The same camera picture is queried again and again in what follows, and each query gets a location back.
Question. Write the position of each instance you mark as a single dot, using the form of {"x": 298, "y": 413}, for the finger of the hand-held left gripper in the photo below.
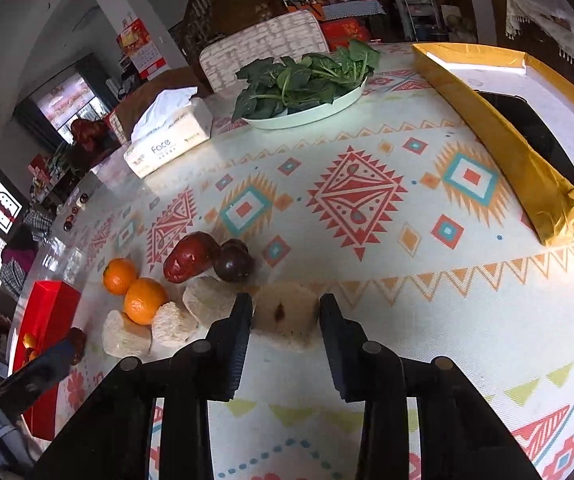
{"x": 37, "y": 375}

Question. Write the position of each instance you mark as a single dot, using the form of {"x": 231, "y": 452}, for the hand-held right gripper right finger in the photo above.
{"x": 332, "y": 345}

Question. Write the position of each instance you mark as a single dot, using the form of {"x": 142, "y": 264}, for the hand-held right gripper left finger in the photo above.
{"x": 239, "y": 345}

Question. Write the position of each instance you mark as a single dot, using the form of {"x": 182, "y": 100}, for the orange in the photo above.
{"x": 119, "y": 275}
{"x": 144, "y": 301}
{"x": 28, "y": 342}

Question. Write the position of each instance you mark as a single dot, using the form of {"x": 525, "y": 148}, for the dark red sweet potato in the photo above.
{"x": 189, "y": 257}
{"x": 78, "y": 347}

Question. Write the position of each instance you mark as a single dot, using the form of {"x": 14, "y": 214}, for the pale yam piece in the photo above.
{"x": 209, "y": 300}
{"x": 124, "y": 335}
{"x": 284, "y": 312}
{"x": 174, "y": 322}

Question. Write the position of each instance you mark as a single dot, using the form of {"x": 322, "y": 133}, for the red cardboard tray box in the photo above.
{"x": 47, "y": 305}

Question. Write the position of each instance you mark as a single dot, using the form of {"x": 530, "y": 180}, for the dark plum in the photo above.
{"x": 234, "y": 244}
{"x": 234, "y": 266}

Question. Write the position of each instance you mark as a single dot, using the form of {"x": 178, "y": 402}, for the plaid shirt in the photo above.
{"x": 13, "y": 277}

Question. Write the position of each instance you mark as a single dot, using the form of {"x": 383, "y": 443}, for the patterned tablecloth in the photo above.
{"x": 417, "y": 285}

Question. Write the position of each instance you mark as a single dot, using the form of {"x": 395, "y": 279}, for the magenta jacket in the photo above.
{"x": 17, "y": 255}

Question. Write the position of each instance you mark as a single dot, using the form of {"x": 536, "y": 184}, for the white tissue pack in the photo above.
{"x": 167, "y": 140}

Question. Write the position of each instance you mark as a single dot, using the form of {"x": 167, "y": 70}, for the white oval plate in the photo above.
{"x": 312, "y": 110}

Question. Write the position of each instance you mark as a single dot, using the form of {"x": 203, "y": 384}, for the plate of green vegetables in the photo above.
{"x": 297, "y": 77}

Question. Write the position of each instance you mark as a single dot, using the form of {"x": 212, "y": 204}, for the golden cardboard box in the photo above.
{"x": 507, "y": 125}

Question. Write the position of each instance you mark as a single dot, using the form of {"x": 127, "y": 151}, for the wooden staircase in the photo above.
{"x": 202, "y": 15}

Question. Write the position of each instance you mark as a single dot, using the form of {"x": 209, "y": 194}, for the metal storage rack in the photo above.
{"x": 419, "y": 10}

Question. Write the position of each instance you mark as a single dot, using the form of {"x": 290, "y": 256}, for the white lace cloth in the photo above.
{"x": 557, "y": 35}

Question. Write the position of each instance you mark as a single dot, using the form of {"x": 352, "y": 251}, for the red wall calendar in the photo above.
{"x": 139, "y": 47}

